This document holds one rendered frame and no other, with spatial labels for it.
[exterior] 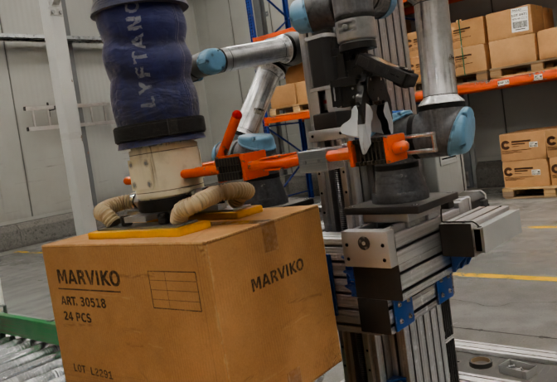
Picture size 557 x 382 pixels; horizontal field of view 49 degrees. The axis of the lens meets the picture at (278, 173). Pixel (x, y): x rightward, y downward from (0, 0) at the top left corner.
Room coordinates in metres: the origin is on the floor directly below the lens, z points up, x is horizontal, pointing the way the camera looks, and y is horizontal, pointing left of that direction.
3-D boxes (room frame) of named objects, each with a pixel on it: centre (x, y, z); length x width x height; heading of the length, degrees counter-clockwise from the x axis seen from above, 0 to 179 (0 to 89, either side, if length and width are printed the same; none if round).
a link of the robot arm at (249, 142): (1.94, 0.06, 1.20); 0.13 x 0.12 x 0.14; 38
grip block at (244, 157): (1.36, 0.08, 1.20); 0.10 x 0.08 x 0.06; 142
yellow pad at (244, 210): (1.59, 0.21, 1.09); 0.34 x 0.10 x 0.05; 52
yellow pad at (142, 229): (1.44, 0.33, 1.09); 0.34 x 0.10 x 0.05; 52
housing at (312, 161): (1.23, -0.09, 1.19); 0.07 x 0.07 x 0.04; 52
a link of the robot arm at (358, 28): (1.16, -0.18, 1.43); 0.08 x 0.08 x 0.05
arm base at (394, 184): (1.61, -0.31, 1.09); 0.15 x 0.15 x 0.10
